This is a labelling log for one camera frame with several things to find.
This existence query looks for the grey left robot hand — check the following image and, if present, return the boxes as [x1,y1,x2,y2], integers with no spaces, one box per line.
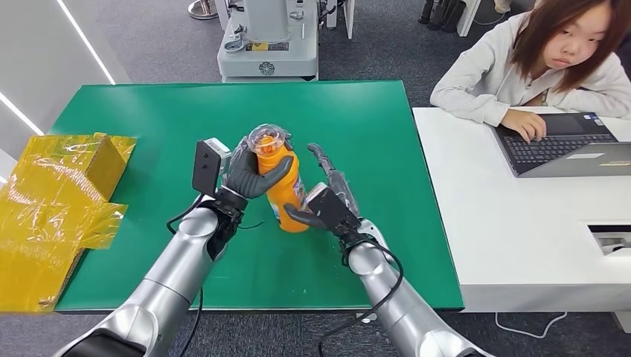
[220,137,295,204]

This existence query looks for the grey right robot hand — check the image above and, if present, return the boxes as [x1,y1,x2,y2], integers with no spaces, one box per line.
[284,143,382,239]

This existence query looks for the orange drink bottle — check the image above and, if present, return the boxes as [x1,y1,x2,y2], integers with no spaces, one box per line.
[247,123,311,234]

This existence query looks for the green table mat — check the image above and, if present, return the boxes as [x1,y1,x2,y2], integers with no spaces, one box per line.
[49,80,465,312]

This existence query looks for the white furniture panel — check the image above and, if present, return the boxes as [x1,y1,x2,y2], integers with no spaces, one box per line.
[343,0,357,40]

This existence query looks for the white desk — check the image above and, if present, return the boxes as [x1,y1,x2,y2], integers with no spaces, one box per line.
[412,106,631,314]

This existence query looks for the chrome stanchion base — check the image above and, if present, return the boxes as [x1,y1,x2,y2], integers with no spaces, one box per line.
[188,0,220,21]

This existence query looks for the person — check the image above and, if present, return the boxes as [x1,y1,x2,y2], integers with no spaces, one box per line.
[429,0,631,144]

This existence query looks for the person's hand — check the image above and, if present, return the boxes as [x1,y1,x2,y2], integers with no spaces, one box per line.
[500,109,547,144]

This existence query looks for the yellow taped cardboard box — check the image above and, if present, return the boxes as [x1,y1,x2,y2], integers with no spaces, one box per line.
[0,132,138,313]

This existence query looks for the black shoes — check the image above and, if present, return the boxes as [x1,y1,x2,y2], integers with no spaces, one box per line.
[417,0,467,34]

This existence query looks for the dark grey laptop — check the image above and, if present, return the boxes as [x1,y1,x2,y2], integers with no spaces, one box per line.
[493,112,631,179]

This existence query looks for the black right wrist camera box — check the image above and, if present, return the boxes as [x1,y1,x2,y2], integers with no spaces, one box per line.
[305,182,363,237]

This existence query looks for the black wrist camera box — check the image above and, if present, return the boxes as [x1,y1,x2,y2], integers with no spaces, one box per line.
[191,138,232,198]
[305,182,363,237]

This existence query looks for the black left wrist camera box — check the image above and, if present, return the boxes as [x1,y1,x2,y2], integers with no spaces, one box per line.
[191,138,232,198]

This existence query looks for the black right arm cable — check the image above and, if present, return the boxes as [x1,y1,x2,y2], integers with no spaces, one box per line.
[318,235,406,357]

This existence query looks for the white floor cable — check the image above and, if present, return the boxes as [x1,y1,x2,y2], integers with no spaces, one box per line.
[494,311,569,340]

